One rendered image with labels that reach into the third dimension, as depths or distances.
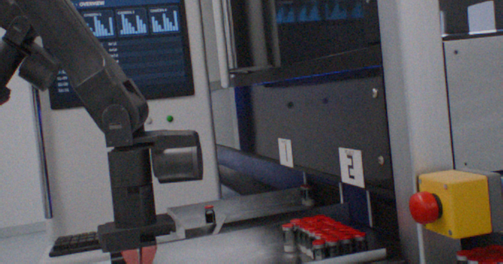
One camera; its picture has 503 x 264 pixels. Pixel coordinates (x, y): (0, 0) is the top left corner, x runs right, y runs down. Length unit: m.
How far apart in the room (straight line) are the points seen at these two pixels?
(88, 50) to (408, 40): 0.42
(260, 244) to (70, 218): 0.79
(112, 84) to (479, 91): 0.50
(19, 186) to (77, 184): 4.61
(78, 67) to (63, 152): 0.95
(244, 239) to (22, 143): 5.32
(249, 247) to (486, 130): 0.46
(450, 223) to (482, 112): 0.19
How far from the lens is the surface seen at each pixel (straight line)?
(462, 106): 0.87
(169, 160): 0.80
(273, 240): 1.11
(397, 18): 0.83
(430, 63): 0.84
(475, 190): 0.77
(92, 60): 0.80
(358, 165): 0.98
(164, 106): 1.73
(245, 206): 1.44
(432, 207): 0.76
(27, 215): 6.39
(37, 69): 1.29
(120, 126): 0.79
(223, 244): 1.08
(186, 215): 1.41
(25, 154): 6.32
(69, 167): 1.74
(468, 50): 0.88
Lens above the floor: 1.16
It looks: 3 degrees down
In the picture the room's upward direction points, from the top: 6 degrees counter-clockwise
